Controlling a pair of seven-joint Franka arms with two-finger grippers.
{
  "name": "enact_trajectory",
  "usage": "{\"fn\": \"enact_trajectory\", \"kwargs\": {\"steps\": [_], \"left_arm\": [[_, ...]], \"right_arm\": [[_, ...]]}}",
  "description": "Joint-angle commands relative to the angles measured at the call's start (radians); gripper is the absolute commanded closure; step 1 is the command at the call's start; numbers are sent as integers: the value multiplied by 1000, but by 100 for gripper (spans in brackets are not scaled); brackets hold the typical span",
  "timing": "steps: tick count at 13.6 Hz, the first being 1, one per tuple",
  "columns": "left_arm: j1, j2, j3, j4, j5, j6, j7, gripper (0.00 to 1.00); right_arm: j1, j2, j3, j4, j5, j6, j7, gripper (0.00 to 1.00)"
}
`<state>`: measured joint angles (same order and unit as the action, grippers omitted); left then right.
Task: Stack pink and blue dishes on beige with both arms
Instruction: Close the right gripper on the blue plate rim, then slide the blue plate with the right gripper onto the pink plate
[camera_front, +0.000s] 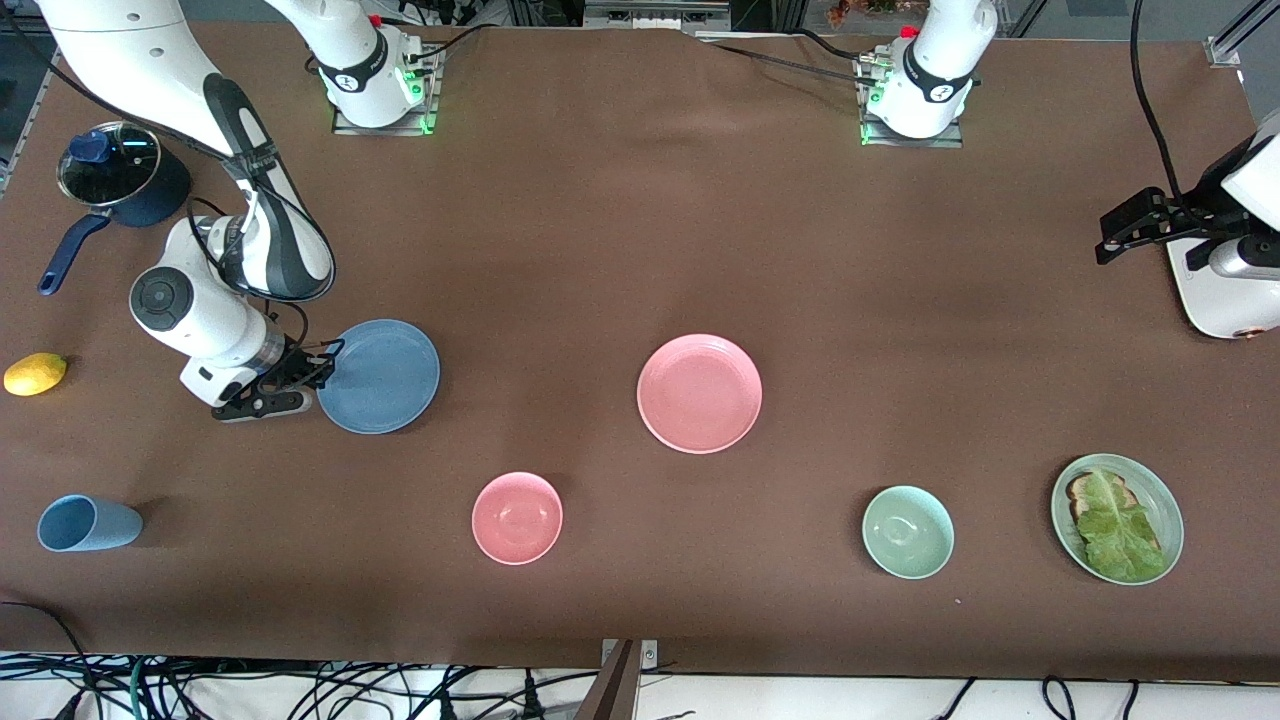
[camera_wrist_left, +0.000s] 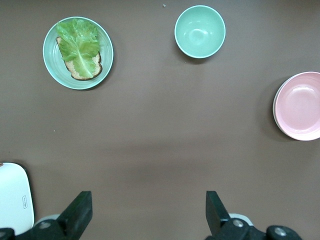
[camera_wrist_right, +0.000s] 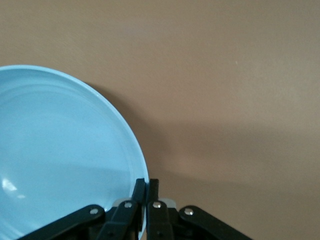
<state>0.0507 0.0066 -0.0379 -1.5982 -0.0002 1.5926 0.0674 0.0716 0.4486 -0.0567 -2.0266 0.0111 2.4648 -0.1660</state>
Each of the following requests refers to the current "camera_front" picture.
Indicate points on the pink plate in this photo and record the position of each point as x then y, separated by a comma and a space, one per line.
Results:
700, 393

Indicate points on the small metal edge bracket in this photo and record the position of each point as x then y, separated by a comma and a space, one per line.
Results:
650, 653

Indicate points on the white toaster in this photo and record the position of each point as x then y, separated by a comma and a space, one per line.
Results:
1230, 305

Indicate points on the blue plate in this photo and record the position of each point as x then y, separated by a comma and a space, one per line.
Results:
385, 380

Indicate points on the grey metal fixture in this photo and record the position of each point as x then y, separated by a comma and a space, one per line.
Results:
655, 15

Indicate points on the dark blue saucepan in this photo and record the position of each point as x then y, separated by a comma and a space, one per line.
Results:
160, 195

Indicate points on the aluminium frame profile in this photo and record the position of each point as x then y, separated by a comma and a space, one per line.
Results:
1222, 52

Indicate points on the blue cup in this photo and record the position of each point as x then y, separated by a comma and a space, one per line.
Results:
90, 525

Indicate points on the green plate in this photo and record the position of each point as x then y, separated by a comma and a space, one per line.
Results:
1165, 510

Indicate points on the yellow lemon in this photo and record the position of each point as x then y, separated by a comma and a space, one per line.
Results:
35, 374

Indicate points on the pink bowl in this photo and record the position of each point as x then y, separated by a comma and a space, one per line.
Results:
517, 518

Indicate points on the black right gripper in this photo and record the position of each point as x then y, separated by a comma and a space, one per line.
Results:
297, 362

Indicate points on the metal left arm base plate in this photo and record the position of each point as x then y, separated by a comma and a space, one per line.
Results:
910, 142

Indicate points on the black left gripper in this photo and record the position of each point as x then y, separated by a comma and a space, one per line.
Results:
1178, 222

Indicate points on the dark metal bar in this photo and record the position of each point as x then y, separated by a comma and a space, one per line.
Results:
615, 690

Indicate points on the glass saucepan lid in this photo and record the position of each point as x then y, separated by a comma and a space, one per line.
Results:
120, 175

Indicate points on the green bowl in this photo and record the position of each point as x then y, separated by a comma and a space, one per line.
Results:
907, 532

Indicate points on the brown table cloth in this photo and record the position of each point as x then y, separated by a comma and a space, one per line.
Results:
600, 250

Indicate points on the green lettuce leaf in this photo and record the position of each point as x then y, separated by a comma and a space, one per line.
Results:
1120, 535

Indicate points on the toast slice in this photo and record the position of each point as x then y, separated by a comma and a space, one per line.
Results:
1078, 490

